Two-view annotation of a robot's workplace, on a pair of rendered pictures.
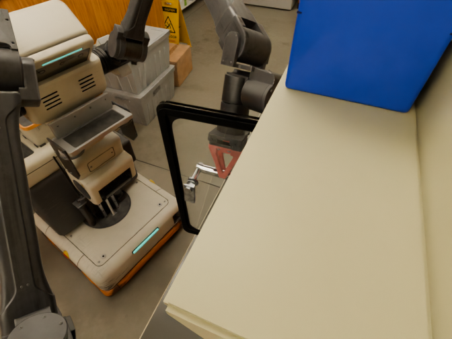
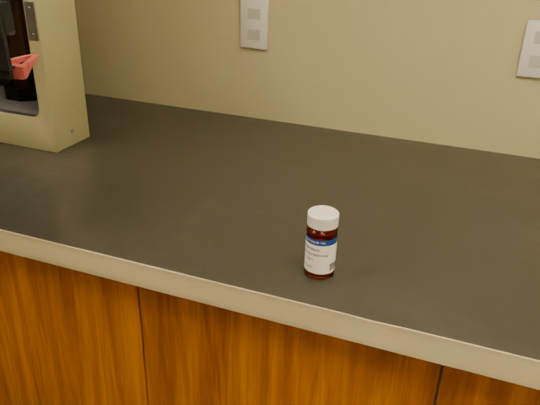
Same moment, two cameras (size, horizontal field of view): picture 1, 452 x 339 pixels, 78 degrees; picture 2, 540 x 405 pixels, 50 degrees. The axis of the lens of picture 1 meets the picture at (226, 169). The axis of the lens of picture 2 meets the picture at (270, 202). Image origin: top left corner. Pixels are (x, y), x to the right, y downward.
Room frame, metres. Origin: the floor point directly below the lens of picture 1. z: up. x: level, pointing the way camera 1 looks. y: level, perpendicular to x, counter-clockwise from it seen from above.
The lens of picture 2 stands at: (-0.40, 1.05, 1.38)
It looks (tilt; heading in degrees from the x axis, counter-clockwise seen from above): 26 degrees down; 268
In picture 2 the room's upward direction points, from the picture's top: 2 degrees clockwise
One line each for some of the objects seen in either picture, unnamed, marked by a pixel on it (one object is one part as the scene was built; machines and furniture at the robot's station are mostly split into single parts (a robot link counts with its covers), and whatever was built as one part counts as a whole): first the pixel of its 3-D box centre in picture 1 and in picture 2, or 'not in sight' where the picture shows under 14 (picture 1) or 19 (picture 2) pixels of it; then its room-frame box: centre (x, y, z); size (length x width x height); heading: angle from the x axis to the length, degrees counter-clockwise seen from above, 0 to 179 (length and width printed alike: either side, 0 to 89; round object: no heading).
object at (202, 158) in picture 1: (242, 197); not in sight; (0.33, -0.03, 1.19); 0.30 x 0.01 x 0.40; 73
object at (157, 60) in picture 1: (134, 58); not in sight; (2.31, 0.78, 0.49); 0.60 x 0.42 x 0.33; 158
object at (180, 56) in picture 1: (172, 64); not in sight; (2.89, 0.59, 0.14); 0.41 x 0.32 x 0.28; 164
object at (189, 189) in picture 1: (190, 192); not in sight; (0.35, 0.07, 1.18); 0.02 x 0.02 x 0.06; 73
